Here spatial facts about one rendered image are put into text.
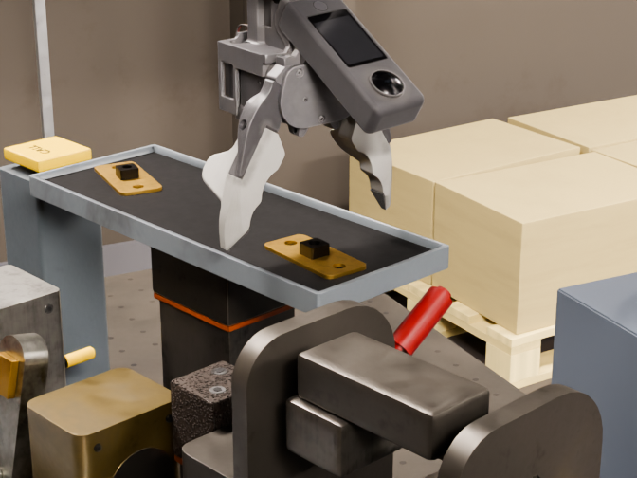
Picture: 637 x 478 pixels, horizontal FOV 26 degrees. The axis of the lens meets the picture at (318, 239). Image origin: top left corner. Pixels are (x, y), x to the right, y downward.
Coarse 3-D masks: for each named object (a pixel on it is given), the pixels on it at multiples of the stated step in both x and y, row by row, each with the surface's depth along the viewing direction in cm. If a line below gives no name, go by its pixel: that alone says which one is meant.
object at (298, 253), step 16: (288, 240) 106; (304, 240) 106; (320, 240) 104; (288, 256) 103; (304, 256) 103; (320, 256) 103; (336, 256) 103; (320, 272) 100; (336, 272) 100; (352, 272) 101
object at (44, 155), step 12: (24, 144) 131; (36, 144) 131; (48, 144) 131; (60, 144) 131; (72, 144) 131; (12, 156) 129; (24, 156) 128; (36, 156) 127; (48, 156) 127; (60, 156) 128; (72, 156) 129; (84, 156) 130; (36, 168) 127; (48, 168) 127
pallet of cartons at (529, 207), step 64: (448, 128) 400; (512, 128) 400; (576, 128) 400; (448, 192) 349; (512, 192) 346; (576, 192) 346; (448, 256) 354; (512, 256) 330; (576, 256) 337; (448, 320) 353; (512, 320) 335
